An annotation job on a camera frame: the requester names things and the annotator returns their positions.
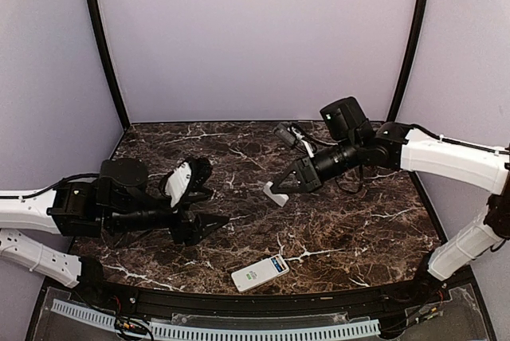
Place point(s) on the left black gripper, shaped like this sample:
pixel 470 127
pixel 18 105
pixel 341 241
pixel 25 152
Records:
pixel 193 233

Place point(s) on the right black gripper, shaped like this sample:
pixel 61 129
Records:
pixel 307 175

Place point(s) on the white battery cover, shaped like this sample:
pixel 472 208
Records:
pixel 279 199

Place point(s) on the red battery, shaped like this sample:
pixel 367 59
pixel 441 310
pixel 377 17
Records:
pixel 278 260

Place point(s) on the blue battery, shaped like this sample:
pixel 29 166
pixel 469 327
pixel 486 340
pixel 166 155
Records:
pixel 281 268

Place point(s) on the white remote control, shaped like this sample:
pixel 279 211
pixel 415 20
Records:
pixel 256 274

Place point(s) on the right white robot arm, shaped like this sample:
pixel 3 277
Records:
pixel 408 147

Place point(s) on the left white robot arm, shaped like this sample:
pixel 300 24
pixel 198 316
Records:
pixel 115 200

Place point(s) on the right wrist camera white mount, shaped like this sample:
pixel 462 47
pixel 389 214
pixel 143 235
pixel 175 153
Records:
pixel 294 138

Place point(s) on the small circuit board with wires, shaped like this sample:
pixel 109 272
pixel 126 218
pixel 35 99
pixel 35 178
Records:
pixel 125 324

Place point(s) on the black front rail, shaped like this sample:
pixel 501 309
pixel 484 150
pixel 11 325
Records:
pixel 161 303

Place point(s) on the right black frame post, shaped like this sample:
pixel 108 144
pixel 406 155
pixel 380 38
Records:
pixel 408 59

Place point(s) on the black frame post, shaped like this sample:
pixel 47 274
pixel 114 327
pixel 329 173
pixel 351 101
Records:
pixel 408 59
pixel 106 62

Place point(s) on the left black frame post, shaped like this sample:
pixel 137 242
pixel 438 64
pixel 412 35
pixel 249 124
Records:
pixel 106 62

